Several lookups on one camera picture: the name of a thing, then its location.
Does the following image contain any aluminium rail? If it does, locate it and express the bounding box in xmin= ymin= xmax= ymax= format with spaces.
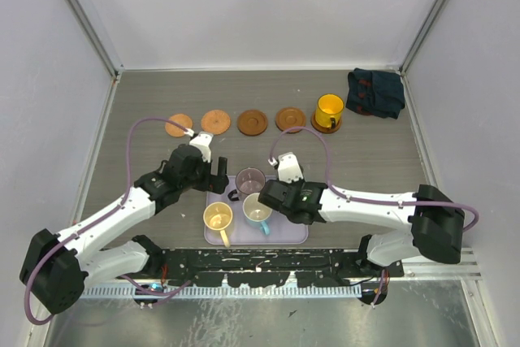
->
xmin=89 ymin=247 xmax=483 ymax=284

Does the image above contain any purple translucent cup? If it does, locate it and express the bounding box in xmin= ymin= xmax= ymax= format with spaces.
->
xmin=227 ymin=167 xmax=266 ymax=202

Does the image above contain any lilac plastic tray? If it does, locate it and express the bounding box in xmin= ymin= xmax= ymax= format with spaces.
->
xmin=206 ymin=176 xmax=308 ymax=246

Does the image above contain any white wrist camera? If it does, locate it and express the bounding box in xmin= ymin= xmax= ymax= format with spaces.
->
xmin=268 ymin=152 xmax=304 ymax=184
xmin=189 ymin=132 xmax=214 ymax=163

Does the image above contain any grey slotted cable duct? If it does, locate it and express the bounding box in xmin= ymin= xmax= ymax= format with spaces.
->
xmin=81 ymin=283 xmax=362 ymax=299

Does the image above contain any dark wooden coaster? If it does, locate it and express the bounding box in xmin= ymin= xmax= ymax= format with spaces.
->
xmin=237 ymin=109 xmax=268 ymax=137

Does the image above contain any woven rattan coaster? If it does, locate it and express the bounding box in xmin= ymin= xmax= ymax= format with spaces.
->
xmin=201 ymin=110 xmax=232 ymax=135
xmin=165 ymin=113 xmax=193 ymax=137

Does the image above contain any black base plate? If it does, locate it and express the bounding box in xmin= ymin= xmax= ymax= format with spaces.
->
xmin=125 ymin=249 xmax=404 ymax=288

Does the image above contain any wooden coaster back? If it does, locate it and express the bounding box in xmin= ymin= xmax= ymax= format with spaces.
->
xmin=275 ymin=106 xmax=306 ymax=134

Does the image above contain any dark blue folded cloth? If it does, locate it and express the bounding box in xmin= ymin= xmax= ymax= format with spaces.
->
xmin=345 ymin=68 xmax=405 ymax=119

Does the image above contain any cream yellow cup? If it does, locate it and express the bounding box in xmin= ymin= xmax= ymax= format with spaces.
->
xmin=203 ymin=202 xmax=233 ymax=248

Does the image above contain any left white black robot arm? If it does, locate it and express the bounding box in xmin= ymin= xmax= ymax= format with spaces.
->
xmin=19 ymin=145 xmax=229 ymax=314

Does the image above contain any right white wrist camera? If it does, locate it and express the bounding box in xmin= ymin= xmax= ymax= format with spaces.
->
xmin=268 ymin=152 xmax=304 ymax=184

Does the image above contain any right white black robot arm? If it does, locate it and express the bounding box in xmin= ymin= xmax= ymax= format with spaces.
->
xmin=258 ymin=180 xmax=465 ymax=277

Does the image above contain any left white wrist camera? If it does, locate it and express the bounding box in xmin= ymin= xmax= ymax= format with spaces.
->
xmin=189 ymin=132 xmax=214 ymax=163

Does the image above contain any white cup blue handle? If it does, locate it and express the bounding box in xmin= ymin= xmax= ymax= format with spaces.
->
xmin=242 ymin=193 xmax=272 ymax=236

